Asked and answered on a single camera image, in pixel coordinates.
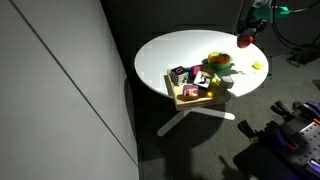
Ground purple clamp with orange handle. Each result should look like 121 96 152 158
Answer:
270 99 320 125
237 119 298 155

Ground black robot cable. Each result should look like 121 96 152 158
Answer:
269 0 320 52

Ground magenta cube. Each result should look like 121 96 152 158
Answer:
188 65 203 79

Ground wooden tray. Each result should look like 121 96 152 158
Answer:
165 64 232 111

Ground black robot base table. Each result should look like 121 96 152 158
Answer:
233 143 320 180

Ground perforated metal breadboard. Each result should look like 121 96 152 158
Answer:
287 121 320 180

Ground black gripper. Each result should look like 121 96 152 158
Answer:
237 18 268 38

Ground white table base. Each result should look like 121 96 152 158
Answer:
156 106 236 138

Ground black cube with red print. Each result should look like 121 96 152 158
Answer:
169 65 189 87

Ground yellow toy banana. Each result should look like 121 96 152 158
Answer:
206 75 221 98

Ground yellow toy lemon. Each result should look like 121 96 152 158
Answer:
252 60 265 70

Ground green plastic bowl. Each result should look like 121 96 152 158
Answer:
207 51 233 72

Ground black white checkered cube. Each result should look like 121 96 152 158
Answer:
193 70 214 89

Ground purple cube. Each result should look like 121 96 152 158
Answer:
182 84 200 100

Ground red toy apple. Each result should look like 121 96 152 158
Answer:
236 33 255 49

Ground orange toy fruit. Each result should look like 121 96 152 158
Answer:
216 54 232 65

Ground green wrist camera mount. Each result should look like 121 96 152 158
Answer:
253 4 291 20

